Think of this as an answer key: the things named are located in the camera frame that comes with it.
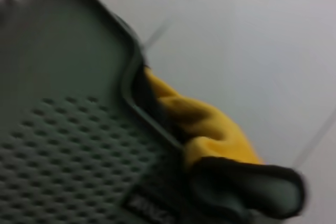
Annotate grey perforated plastic storage box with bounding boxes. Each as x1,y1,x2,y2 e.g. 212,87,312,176
0,0,190,224

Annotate grey yellow towel black trim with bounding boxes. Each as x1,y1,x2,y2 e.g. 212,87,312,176
143,65,308,221

